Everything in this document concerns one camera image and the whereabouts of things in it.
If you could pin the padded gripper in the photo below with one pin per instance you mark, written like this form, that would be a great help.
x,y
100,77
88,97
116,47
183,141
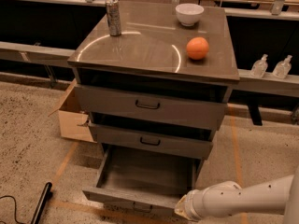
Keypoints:
x,y
191,205

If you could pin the grey bottom drawer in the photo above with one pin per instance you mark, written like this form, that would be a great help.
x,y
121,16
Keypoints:
x,y
143,181

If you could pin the grey drawer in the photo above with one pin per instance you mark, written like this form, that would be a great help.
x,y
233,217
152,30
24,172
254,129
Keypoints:
x,y
155,108
143,181
184,147

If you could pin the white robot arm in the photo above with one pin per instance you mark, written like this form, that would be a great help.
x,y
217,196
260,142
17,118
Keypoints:
x,y
279,196

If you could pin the grey middle drawer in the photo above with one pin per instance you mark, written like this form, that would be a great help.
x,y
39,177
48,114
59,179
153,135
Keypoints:
x,y
184,147

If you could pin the grey top drawer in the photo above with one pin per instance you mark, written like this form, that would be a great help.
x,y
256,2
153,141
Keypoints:
x,y
155,108

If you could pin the grey drawer cabinet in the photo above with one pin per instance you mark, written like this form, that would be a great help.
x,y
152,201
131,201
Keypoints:
x,y
150,57

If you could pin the cardboard box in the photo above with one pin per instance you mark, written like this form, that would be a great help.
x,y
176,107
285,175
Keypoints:
x,y
73,121

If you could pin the left clear sanitizer bottle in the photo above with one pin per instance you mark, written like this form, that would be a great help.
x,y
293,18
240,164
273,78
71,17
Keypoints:
x,y
259,68

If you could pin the orange fruit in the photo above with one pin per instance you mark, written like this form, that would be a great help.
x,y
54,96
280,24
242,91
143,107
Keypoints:
x,y
197,48

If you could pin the white bowl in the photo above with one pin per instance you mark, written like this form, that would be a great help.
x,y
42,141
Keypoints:
x,y
189,14

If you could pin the silver metal can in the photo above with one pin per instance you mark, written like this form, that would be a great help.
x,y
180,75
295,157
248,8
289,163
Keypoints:
x,y
113,17

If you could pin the grey metal rail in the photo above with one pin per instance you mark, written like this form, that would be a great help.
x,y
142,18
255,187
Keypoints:
x,y
289,86

